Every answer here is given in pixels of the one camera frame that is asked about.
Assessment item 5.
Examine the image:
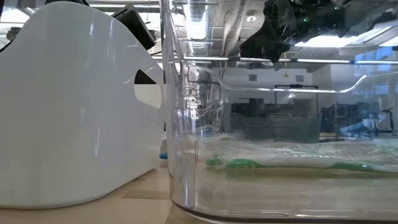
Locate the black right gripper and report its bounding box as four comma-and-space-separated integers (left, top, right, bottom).
238, 0, 348, 63

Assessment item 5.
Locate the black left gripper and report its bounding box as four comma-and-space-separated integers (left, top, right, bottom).
111, 3, 159, 85

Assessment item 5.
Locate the white plastic bin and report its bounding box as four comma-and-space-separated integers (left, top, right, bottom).
0, 1, 166, 210

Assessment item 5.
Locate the teal plastic bin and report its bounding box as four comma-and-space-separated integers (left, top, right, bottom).
229, 112, 323, 144

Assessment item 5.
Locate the green white toothbrush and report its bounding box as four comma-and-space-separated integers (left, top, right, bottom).
225, 157, 398, 174

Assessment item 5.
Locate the black ceiling-hung device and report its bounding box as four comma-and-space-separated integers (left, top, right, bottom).
5, 26, 23, 42

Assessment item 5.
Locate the grey horizontal rail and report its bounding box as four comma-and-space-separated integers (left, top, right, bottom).
152, 55, 398, 65

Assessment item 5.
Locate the silver ventilation duct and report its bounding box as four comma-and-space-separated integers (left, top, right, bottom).
183, 1, 215, 58

